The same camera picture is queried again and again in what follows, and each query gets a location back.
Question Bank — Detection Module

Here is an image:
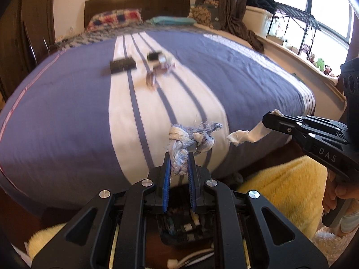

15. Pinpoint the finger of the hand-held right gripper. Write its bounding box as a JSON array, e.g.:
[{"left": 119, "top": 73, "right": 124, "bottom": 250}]
[
  {"left": 262, "top": 111, "right": 349, "bottom": 151},
  {"left": 299, "top": 115, "right": 349, "bottom": 138}
]

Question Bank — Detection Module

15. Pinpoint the white fluffy rug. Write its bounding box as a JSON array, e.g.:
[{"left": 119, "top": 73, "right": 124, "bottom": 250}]
[{"left": 313, "top": 226, "right": 359, "bottom": 258}]

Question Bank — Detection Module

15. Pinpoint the wooden bed headboard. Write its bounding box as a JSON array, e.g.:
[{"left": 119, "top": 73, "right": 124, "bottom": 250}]
[{"left": 84, "top": 0, "right": 190, "bottom": 30}]

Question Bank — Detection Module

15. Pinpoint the brown curtain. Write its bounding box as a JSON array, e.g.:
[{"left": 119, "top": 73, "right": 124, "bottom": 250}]
[{"left": 195, "top": 0, "right": 265, "bottom": 52}]

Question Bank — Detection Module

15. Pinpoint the white squeezed tube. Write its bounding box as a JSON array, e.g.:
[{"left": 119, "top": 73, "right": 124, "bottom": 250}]
[{"left": 227, "top": 109, "right": 282, "bottom": 147}]

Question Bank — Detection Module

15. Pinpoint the teal pillow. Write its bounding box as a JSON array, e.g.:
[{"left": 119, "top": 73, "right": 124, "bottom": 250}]
[{"left": 146, "top": 16, "right": 197, "bottom": 26}]

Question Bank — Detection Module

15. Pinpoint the grey patterned bedsheet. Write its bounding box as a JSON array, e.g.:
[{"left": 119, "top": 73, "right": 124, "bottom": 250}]
[{"left": 56, "top": 24, "right": 158, "bottom": 51}]

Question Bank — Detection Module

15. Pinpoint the folding chair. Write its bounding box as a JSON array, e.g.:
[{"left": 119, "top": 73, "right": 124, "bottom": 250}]
[{"left": 22, "top": 21, "right": 62, "bottom": 68}]

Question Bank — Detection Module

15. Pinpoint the black metal rack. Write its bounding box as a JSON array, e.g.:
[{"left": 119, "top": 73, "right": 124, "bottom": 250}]
[{"left": 266, "top": 1, "right": 322, "bottom": 57}]

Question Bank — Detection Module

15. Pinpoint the blue white knotted rope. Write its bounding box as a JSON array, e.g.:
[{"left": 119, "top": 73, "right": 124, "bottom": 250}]
[{"left": 167, "top": 122, "right": 223, "bottom": 176}]

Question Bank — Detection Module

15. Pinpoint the black flat box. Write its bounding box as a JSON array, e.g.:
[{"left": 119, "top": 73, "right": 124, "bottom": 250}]
[{"left": 109, "top": 57, "right": 137, "bottom": 75}]

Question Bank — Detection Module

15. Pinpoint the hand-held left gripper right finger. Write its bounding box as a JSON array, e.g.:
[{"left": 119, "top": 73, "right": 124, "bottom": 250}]
[{"left": 187, "top": 151, "right": 328, "bottom": 269}]

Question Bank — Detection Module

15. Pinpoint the checked pillow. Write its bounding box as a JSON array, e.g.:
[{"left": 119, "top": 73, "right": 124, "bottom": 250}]
[{"left": 88, "top": 9, "right": 143, "bottom": 31}]

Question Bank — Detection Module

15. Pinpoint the pink brown cord bundle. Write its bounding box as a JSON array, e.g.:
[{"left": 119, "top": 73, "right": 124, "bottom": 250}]
[{"left": 145, "top": 62, "right": 176, "bottom": 91}]

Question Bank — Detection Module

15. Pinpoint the window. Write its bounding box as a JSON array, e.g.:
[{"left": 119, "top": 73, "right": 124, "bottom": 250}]
[{"left": 266, "top": 0, "right": 359, "bottom": 70}]

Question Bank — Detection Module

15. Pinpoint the patterned brown bag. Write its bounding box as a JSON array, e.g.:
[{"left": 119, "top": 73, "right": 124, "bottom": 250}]
[{"left": 189, "top": 0, "right": 221, "bottom": 28}]

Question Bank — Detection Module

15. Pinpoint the dark wooden wardrobe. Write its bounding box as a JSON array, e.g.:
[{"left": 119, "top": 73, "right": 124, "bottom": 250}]
[{"left": 0, "top": 0, "right": 57, "bottom": 101}]

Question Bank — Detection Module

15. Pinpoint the white cable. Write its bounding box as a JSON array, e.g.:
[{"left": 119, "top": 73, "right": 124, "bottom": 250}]
[{"left": 167, "top": 248, "right": 215, "bottom": 268}]

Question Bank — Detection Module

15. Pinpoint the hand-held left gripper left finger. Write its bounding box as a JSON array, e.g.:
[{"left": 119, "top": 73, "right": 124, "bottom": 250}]
[{"left": 31, "top": 151, "right": 171, "bottom": 269}]

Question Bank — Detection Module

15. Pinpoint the person's right hand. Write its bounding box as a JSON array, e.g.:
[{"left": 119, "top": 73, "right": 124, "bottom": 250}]
[{"left": 323, "top": 172, "right": 359, "bottom": 217}]

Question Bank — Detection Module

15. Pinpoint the white storage box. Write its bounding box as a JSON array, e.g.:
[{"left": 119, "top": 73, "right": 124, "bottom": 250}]
[{"left": 243, "top": 6, "right": 274, "bottom": 37}]

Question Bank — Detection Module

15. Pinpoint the black white small item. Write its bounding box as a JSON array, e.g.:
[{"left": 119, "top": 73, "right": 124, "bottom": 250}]
[{"left": 147, "top": 51, "right": 171, "bottom": 65}]

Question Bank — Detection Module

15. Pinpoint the yellow fluffy rug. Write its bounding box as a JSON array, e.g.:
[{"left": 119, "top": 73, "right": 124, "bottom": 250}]
[{"left": 26, "top": 155, "right": 328, "bottom": 258}]

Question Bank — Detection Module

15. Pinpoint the blue white striped blanket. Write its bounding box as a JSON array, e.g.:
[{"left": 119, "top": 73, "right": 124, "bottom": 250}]
[{"left": 0, "top": 31, "right": 316, "bottom": 210}]

